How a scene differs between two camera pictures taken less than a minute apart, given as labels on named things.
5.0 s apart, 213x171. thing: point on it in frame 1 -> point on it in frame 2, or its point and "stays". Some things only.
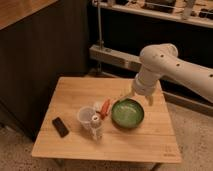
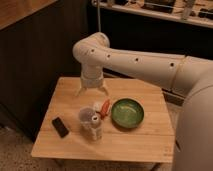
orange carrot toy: x=106 y=109 stays
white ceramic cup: x=85 y=115 stays
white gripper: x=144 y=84 -> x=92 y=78
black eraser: x=60 y=127 stays
